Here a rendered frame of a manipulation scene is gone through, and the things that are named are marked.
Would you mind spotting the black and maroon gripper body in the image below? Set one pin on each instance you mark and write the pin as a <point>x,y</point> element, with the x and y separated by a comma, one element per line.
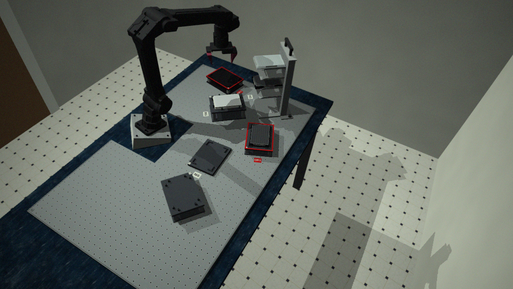
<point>221,45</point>

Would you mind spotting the grey shelf rack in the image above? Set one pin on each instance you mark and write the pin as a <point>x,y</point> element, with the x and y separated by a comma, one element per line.
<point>273,101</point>

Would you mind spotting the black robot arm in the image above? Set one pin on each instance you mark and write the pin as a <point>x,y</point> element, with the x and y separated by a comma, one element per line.
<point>150,24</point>

